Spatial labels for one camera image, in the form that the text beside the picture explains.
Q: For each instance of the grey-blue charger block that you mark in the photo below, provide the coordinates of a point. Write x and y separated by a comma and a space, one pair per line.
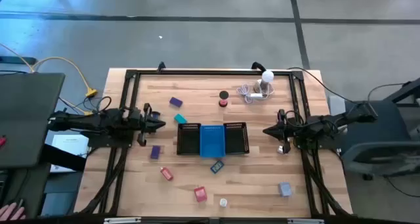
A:
285, 189

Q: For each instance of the black floor plate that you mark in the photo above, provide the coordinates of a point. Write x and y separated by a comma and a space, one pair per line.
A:
16, 60

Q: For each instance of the black desk frame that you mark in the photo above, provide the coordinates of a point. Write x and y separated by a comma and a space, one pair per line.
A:
407, 90

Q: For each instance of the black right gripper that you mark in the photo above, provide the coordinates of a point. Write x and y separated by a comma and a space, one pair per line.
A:
287, 130

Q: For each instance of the black clamp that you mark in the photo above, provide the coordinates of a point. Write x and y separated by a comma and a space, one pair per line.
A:
161, 66
257, 65

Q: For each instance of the teal box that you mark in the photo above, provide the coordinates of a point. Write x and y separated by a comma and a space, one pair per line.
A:
180, 118

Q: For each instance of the white light bulb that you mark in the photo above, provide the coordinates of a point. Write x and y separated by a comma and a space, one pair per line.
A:
267, 76

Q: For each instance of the black metal table frame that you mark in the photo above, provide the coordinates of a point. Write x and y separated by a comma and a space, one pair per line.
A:
213, 72

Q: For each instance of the white paper sheet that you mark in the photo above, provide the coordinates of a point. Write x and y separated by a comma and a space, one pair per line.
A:
70, 145

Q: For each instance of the red white-capped wall charger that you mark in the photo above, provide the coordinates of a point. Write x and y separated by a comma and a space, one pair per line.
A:
167, 174

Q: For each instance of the silver metal bracket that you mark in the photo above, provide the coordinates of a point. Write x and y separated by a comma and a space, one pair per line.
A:
305, 221
121, 220

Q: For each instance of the red sand hourglass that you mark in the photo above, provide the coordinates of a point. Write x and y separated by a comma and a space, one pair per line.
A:
223, 95

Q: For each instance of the dark grey side desk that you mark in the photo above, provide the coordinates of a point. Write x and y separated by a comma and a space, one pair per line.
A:
26, 119

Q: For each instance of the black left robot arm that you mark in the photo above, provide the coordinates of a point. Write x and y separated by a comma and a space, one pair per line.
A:
98, 122

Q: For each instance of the person's hand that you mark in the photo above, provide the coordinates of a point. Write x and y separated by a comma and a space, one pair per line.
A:
11, 212

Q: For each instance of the small red object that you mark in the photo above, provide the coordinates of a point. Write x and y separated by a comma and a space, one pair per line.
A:
2, 141

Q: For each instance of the black plastic basket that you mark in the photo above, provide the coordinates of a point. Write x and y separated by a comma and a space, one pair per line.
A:
236, 138
188, 140

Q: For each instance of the black desk bar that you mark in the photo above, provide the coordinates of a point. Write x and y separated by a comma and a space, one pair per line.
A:
62, 156

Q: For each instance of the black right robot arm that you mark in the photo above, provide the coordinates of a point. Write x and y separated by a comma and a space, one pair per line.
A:
328, 122

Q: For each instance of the red multiport USB charger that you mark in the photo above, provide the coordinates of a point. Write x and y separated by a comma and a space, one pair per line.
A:
200, 194

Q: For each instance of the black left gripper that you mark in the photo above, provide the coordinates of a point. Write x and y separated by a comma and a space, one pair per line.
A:
142, 123

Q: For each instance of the purple box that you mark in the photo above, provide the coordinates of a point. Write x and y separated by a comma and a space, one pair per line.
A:
155, 152
176, 102

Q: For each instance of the blue plastic basket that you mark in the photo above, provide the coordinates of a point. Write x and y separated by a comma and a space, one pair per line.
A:
212, 142

